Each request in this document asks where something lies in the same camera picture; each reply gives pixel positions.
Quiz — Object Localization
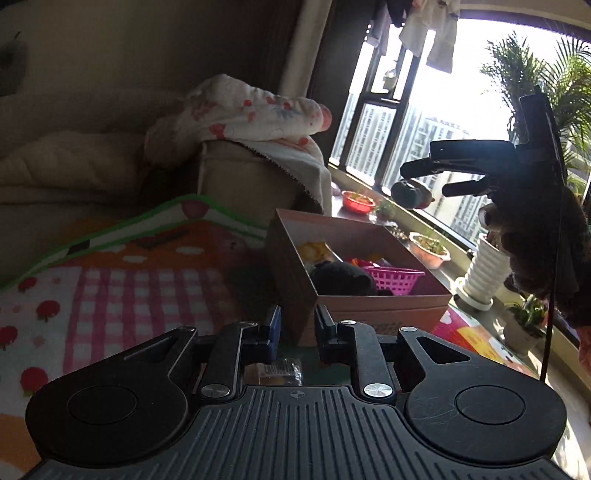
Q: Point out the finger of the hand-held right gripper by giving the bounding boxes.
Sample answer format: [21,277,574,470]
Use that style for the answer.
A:
[442,179,502,198]
[399,140,520,180]

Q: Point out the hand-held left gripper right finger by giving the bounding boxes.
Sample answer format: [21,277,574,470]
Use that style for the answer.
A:
[314,305,472,398]

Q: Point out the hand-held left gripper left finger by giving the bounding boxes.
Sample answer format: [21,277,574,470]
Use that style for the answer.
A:
[122,305,283,398]

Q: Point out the bagged round bread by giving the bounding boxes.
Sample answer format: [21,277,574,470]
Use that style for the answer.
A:
[244,360,304,387]

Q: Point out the black plush toy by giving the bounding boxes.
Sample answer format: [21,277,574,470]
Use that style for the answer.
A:
[309,261,393,296]

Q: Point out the pink cardboard box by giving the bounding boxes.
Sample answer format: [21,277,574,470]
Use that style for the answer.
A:
[265,208,453,347]

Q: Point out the small bagged bread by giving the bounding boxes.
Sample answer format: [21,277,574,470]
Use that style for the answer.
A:
[298,241,342,268]

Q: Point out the dark round ornament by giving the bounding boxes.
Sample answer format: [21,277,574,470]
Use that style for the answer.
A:
[392,179,435,209]

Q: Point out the pink flower pot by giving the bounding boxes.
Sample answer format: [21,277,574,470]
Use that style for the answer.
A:
[409,231,451,270]

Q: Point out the pink plastic basket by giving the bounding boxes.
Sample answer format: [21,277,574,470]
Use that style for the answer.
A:
[360,265,426,296]

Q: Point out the white ribbed pot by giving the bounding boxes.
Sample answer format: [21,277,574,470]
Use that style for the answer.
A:
[455,233,504,310]

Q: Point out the palm plant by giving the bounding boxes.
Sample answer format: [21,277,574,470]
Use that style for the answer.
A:
[480,30,591,195]

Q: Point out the red bowl planter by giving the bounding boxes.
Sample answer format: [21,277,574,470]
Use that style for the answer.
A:
[342,190,376,214]

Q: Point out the hanging light garment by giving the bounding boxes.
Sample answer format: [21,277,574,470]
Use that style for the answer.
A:
[399,0,460,73]

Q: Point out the window sill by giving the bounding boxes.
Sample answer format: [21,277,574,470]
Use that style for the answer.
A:
[330,166,591,384]

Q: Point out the small potted plant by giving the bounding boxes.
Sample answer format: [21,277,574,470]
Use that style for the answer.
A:
[503,295,550,354]

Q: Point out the frayed beige cloth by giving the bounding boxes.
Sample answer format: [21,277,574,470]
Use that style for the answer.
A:
[240,136,334,215]

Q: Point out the hanging dark garment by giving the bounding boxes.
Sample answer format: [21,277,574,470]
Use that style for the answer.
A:
[367,0,416,28]

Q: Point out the printed play mat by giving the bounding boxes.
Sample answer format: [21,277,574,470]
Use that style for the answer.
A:
[0,194,546,480]

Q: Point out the grey curtain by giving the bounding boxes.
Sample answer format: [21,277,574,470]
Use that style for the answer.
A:
[279,0,384,162]

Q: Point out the floral blanket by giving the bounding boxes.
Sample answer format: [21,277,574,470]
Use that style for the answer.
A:
[144,74,332,167]

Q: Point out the grey sofa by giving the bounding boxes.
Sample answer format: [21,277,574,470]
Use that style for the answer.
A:
[0,90,204,278]

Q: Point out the beige blanket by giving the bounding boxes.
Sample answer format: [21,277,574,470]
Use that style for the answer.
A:
[0,131,153,204]

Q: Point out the grey neck pillow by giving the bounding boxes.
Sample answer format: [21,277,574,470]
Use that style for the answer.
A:
[0,31,29,95]

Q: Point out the black cable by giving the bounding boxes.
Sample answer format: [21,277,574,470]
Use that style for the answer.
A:
[540,185,564,384]

